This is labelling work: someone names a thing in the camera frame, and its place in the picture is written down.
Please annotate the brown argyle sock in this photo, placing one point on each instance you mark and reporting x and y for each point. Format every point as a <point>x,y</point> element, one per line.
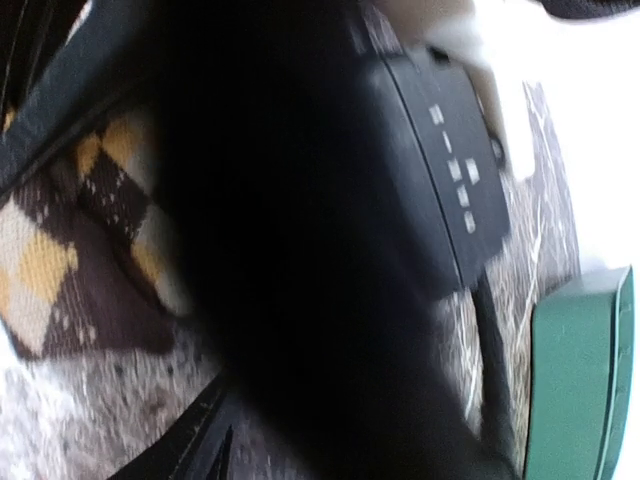
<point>87,254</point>

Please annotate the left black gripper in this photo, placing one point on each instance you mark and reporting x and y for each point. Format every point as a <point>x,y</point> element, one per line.
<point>336,205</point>

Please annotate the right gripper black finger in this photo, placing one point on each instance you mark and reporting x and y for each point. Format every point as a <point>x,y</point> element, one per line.
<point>196,446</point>

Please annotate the green divided plastic tray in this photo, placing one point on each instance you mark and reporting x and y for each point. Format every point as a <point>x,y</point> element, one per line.
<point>582,353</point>

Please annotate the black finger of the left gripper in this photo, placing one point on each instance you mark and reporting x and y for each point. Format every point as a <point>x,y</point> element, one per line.
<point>114,57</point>

